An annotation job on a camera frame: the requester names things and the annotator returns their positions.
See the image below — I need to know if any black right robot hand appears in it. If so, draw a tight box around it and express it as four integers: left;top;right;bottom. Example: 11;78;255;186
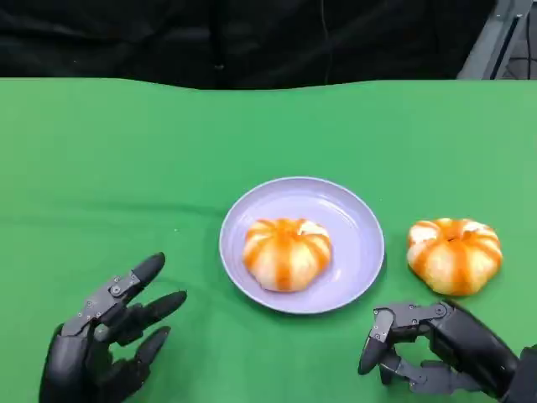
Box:
357;300;521;398

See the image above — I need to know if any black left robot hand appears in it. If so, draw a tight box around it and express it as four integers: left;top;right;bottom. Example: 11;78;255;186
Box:
38;251;189;403

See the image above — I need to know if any orange and white bread roll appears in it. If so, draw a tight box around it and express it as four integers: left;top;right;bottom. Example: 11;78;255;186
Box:
405;217;503;297
242;217;333;294

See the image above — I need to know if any lilac plate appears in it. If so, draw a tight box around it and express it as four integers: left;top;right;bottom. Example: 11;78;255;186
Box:
218;175;386;315

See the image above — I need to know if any black backdrop curtain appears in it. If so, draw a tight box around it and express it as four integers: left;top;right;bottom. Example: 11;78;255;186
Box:
0;0;498;91

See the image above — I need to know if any aluminium frame profile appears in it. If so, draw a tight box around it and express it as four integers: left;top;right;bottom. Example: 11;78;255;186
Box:
456;0;537;81

